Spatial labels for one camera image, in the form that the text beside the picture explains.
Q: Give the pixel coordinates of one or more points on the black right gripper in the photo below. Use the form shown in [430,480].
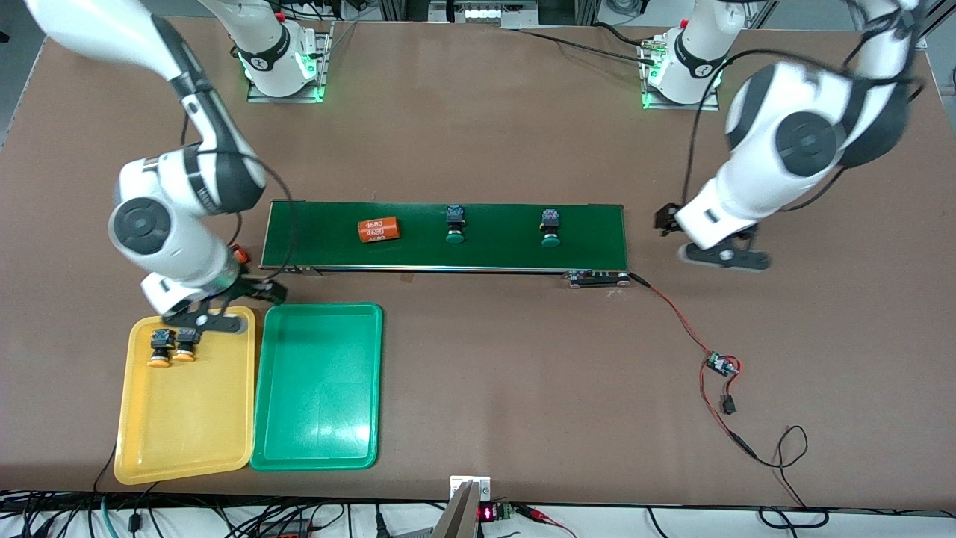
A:
[254,288]

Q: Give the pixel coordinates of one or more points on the orange 4680 cylinder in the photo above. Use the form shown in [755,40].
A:
[239,254]
[379,230]

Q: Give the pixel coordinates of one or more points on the yellow push button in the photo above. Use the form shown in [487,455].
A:
[157,362]
[184,356]

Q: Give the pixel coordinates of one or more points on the green push button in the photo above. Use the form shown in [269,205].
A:
[455,237]
[551,240]

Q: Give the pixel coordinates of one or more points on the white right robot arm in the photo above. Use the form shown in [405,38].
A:
[149,224]

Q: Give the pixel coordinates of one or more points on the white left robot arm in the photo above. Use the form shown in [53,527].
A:
[806,142]

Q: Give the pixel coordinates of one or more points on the green plastic tray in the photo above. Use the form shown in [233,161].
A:
[317,388]

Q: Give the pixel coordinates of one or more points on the yellow plastic tray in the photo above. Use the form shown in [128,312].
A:
[187,418]

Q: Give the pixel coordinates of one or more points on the small green circuit board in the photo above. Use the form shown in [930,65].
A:
[723,364]

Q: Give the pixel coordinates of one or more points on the green conveyor belt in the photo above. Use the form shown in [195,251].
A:
[493,254]

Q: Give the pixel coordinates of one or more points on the small black plug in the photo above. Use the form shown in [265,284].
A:
[728,406]

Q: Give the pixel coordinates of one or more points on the silver control box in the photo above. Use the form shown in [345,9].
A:
[482,13]

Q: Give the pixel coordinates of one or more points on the red digit display module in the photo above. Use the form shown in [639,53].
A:
[487,513]

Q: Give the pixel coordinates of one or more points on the red clip lead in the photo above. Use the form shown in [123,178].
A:
[538,514]

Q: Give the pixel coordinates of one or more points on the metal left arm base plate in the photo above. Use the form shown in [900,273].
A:
[683,107]

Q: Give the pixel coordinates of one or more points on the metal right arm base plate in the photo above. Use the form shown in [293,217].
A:
[326,60]

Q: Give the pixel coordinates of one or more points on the silver camera stand bracket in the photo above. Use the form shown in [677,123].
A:
[455,515]

